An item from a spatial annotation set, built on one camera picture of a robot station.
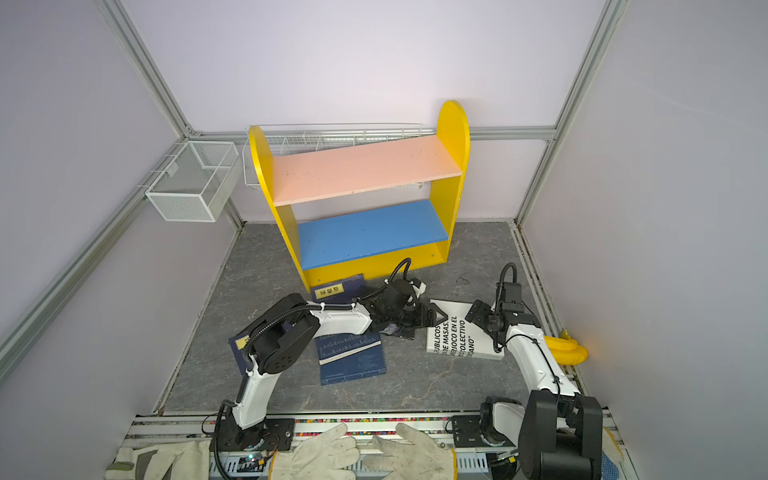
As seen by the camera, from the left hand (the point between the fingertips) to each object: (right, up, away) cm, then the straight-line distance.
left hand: (440, 325), depth 87 cm
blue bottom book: (-22, -11, -2) cm, 25 cm away
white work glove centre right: (-7, -28, -16) cm, 33 cm away
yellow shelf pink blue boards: (-19, +25, +9) cm, 33 cm away
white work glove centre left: (-30, -27, -16) cm, 44 cm away
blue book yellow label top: (-30, +9, +12) cm, 34 cm away
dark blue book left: (-59, -6, 0) cm, 60 cm away
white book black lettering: (+5, -3, -1) cm, 6 cm away
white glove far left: (-65, -27, -19) cm, 72 cm away
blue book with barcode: (-30, -6, -2) cm, 30 cm away
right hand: (+13, +1, 0) cm, 13 cm away
